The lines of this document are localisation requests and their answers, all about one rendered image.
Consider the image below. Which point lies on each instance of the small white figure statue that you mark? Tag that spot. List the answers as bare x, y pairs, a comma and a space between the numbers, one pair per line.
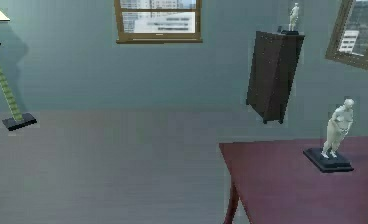
294, 18

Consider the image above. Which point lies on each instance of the large white figure statue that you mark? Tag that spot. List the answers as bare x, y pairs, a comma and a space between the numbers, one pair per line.
337, 133

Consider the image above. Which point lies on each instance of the dark brown tall cabinet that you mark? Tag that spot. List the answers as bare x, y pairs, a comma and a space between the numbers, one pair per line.
273, 75

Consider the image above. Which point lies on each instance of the brown framed window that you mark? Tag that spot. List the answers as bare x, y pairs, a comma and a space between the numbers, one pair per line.
158, 20
355, 31

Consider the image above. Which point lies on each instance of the dark red wooden table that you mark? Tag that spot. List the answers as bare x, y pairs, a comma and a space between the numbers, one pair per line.
302, 190

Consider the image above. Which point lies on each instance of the green post floor lamp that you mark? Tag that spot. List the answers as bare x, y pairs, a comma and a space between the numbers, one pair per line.
7, 90

